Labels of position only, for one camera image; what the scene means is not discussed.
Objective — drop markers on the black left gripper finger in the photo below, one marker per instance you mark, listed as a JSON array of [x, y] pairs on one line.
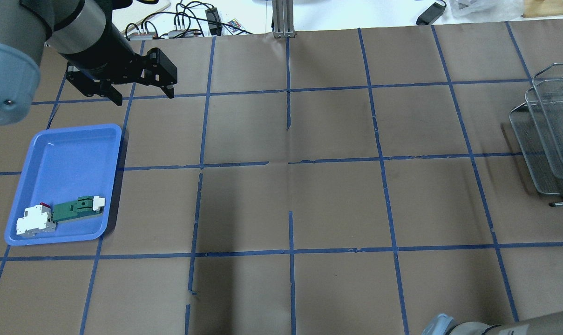
[[169, 91], [113, 95]]

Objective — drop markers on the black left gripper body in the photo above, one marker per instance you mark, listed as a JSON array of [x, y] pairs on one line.
[[105, 52]]

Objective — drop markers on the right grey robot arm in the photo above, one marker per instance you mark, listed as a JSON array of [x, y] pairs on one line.
[[443, 324]]

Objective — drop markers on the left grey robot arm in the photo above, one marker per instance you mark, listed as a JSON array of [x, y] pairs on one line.
[[27, 26]]

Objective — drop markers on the blue plastic tray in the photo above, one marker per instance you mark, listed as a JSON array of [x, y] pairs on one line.
[[62, 165]]

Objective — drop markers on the green terminal block module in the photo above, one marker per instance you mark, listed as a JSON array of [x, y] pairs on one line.
[[82, 207]]

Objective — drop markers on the white relay module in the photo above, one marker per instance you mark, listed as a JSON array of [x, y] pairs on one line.
[[36, 219]]

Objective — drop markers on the black power adapter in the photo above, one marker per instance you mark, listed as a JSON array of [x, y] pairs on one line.
[[432, 13]]

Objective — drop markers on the clear plastic bag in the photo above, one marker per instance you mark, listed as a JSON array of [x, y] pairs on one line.
[[489, 10]]

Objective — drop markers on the wooden board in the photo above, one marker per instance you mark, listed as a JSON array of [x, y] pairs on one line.
[[542, 8]]

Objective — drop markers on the aluminium frame post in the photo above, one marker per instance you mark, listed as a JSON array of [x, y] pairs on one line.
[[283, 19]]

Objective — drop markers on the wire mesh shelf rack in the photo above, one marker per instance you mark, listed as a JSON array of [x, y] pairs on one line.
[[538, 128]]

